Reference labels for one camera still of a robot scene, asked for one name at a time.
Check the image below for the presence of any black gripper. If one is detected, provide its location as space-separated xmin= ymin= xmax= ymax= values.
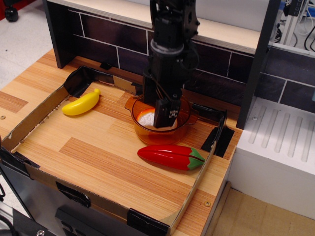
xmin=143 ymin=40 xmax=199 ymax=128

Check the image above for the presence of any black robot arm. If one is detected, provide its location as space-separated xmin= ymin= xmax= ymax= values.
xmin=143 ymin=0 xmax=200 ymax=128

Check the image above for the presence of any orange transparent plastic pot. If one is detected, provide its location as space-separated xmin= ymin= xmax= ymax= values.
xmin=125 ymin=96 xmax=198 ymax=145

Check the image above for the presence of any cardboard fence with black tape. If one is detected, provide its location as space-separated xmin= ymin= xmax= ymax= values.
xmin=0 ymin=65 xmax=229 ymax=236

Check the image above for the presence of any red toy chili pepper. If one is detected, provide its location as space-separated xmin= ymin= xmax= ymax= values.
xmin=137 ymin=145 xmax=206 ymax=171

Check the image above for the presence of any yellow toy banana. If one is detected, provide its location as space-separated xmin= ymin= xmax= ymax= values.
xmin=62 ymin=88 xmax=101 ymax=116

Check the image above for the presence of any light wooden shelf ledge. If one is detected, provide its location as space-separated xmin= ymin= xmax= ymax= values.
xmin=51 ymin=0 xmax=260 ymax=55

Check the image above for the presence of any white sink drainboard unit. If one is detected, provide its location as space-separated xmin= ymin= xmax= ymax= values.
xmin=228 ymin=98 xmax=315 ymax=219

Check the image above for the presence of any black caster wheel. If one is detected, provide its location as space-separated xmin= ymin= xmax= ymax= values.
xmin=3 ymin=0 xmax=19 ymax=22

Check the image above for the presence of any dark grey vertical post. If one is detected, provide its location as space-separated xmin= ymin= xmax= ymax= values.
xmin=236 ymin=0 xmax=280 ymax=129

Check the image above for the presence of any dark grey left post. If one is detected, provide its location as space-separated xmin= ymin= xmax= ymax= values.
xmin=43 ymin=0 xmax=77 ymax=68

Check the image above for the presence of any white metal frame with cables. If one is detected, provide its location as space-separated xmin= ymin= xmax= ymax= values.
xmin=272 ymin=0 xmax=315 ymax=57

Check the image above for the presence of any black bracket with screw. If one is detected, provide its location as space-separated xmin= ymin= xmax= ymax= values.
xmin=12 ymin=206 xmax=99 ymax=236

